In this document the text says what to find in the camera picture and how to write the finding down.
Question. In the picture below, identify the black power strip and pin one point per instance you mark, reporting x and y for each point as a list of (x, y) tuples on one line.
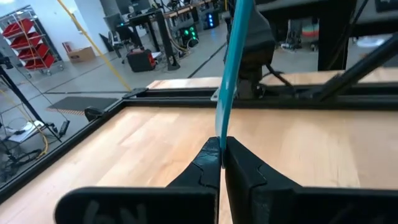
[(64, 127)]

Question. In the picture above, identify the computer with blue lights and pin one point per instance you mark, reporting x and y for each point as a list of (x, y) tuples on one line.
[(211, 20)]

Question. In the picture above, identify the black desk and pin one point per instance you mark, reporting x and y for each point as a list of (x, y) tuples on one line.
[(164, 40)]

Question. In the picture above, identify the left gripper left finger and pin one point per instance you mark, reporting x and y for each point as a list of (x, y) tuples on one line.
[(199, 180)]

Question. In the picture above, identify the silver rail bracket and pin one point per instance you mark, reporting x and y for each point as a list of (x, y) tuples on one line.
[(213, 97)]

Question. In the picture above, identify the red storage bin rack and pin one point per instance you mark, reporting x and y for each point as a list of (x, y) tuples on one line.
[(28, 46)]

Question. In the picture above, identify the black office chair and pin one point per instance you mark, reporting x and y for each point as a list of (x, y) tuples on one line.
[(122, 32)]

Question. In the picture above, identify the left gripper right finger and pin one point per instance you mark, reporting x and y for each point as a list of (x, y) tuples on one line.
[(248, 186)]

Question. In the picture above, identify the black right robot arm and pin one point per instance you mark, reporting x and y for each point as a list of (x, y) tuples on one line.
[(255, 46)]

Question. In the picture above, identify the black and red case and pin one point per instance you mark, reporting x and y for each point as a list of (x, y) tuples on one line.
[(140, 60)]

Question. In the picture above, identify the brown cardboard box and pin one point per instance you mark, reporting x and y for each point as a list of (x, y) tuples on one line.
[(81, 55)]

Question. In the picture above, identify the white papers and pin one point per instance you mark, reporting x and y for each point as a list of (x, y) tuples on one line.
[(25, 130)]

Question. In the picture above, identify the black workstation table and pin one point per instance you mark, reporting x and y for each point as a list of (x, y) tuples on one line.
[(335, 31)]

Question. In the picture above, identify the black metal table frame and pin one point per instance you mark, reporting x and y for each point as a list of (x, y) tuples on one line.
[(174, 102)]

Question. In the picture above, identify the black clamp knob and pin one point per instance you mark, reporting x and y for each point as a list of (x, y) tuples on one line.
[(93, 112)]

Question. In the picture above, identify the black tripod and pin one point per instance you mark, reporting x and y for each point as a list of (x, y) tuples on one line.
[(28, 101)]

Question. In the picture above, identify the computer with green lights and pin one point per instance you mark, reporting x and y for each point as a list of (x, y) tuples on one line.
[(189, 34)]

